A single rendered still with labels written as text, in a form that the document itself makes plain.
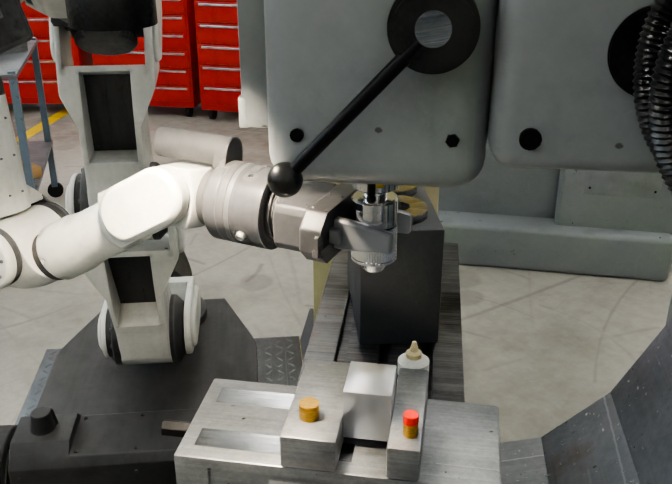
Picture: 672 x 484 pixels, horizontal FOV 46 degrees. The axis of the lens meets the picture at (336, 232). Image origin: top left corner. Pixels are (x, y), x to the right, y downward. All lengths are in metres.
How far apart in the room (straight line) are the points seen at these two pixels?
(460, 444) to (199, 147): 0.43
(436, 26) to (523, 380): 2.29
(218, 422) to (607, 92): 0.56
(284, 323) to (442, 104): 2.47
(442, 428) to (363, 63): 0.45
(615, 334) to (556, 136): 2.55
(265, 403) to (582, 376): 2.03
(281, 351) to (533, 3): 1.65
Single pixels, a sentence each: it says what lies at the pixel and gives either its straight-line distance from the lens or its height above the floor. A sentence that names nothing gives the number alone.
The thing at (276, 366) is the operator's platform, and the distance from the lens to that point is 2.11.
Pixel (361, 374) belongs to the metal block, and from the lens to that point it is 0.89.
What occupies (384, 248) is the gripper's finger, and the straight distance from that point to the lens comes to 0.78.
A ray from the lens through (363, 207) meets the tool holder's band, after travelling 0.78.
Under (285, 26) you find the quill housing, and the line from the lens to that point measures 0.66.
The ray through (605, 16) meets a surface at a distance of 0.64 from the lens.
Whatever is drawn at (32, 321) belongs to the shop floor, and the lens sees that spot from 3.31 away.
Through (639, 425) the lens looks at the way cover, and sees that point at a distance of 1.03.
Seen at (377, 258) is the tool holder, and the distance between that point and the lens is 0.80.
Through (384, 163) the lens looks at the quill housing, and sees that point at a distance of 0.68.
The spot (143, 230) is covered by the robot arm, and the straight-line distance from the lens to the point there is 0.88.
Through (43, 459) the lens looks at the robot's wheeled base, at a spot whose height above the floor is 0.59.
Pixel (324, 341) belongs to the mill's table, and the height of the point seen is 0.92.
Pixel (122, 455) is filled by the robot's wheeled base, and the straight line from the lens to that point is 1.58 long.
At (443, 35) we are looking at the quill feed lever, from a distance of 0.62.
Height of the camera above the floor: 1.56
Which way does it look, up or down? 24 degrees down
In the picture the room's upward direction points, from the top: straight up
